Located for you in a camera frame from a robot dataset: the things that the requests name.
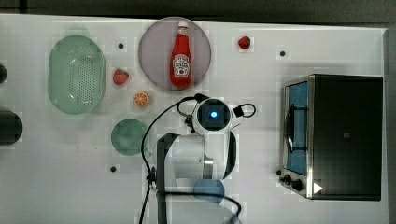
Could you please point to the small red plush strawberry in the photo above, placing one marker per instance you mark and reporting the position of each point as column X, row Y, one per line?
column 244, row 42

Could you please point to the red plush ketchup bottle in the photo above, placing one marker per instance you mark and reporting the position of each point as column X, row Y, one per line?
column 180, row 64

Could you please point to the blue cup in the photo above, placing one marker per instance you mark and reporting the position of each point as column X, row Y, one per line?
column 209, row 190

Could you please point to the grey round plate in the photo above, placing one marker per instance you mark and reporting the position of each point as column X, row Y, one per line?
column 155, row 50

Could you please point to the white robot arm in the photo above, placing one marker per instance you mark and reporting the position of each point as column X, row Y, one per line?
column 208, row 152

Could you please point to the green perforated colander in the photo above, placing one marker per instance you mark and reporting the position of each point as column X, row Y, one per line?
column 77, row 75

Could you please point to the green mug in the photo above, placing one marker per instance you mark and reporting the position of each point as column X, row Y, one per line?
column 127, row 135

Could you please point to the black cylinder container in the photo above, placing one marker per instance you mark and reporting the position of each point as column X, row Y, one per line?
column 3, row 73

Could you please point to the silver black toaster oven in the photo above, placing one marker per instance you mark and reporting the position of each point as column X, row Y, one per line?
column 332, row 137

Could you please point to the black round pan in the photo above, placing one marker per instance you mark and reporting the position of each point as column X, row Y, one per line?
column 10, row 128

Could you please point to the plush orange slice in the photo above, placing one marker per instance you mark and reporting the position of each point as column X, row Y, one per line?
column 141, row 99

